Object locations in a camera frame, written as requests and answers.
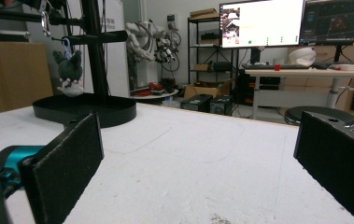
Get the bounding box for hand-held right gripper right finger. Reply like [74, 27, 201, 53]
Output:
[293, 110, 354, 224]

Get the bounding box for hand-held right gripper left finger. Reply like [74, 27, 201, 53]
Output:
[19, 112, 105, 224]

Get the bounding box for silver carabiner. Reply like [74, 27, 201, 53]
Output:
[40, 10, 51, 37]

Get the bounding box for grey and white plush toy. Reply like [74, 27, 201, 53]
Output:
[52, 49, 85, 98]

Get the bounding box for black stand with tray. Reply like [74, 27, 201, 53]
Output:
[0, 0, 137, 129]

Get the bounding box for black round stool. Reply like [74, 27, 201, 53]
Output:
[284, 105, 354, 132]

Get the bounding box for large cardboard panel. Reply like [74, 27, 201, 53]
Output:
[0, 41, 54, 118]

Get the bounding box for wooden standing desk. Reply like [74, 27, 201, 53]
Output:
[244, 67, 354, 120]

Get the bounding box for white bowl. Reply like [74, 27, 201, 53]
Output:
[336, 63, 354, 72]

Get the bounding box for white rounded cover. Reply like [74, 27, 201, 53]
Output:
[289, 46, 317, 67]

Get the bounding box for white round table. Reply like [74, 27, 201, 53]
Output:
[131, 89, 179, 101]

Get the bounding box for black keyboard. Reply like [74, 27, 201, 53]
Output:
[242, 63, 314, 70]

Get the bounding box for black computer box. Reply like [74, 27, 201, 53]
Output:
[180, 93, 214, 113]
[209, 94, 234, 116]

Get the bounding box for monitor with dark screen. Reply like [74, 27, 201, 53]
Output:
[299, 0, 354, 46]

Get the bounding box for cardboard box with open flaps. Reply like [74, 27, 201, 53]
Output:
[183, 78, 234, 100]

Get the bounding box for monitor with white screen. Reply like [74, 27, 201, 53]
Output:
[219, 0, 304, 49]

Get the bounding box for black shelf rack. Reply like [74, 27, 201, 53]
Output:
[187, 17, 239, 85]

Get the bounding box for flat cardboard boxes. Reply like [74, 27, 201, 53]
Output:
[190, 8, 220, 21]

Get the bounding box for grey wall box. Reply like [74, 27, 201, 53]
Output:
[166, 13, 178, 31]

